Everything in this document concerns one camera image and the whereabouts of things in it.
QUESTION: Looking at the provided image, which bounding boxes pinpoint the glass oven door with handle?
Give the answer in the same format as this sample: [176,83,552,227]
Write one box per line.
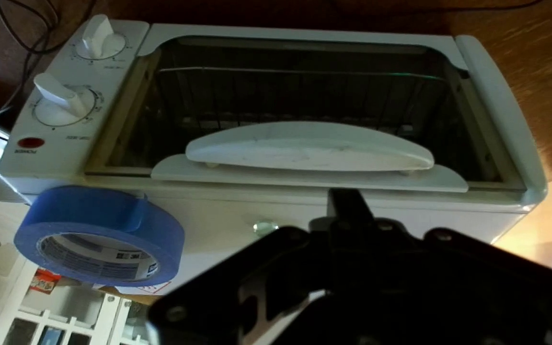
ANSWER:
[82,25,526,198]

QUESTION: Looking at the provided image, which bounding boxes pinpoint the white toaster oven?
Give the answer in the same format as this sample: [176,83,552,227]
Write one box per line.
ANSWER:
[0,14,549,296]

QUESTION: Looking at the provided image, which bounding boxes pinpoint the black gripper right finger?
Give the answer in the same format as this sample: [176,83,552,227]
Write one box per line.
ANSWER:
[348,188,552,345]

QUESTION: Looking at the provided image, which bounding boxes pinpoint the black power cable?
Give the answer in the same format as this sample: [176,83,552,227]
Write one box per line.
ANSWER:
[0,0,95,133]

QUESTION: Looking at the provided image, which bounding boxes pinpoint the blue masking tape roll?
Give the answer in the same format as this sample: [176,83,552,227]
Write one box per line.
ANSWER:
[13,184,185,288]

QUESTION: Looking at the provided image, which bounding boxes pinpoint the white oven knob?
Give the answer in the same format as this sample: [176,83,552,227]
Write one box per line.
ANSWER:
[72,14,128,64]
[30,71,99,129]

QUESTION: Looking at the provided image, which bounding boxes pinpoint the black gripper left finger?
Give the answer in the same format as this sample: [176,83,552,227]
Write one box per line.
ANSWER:
[147,188,352,345]

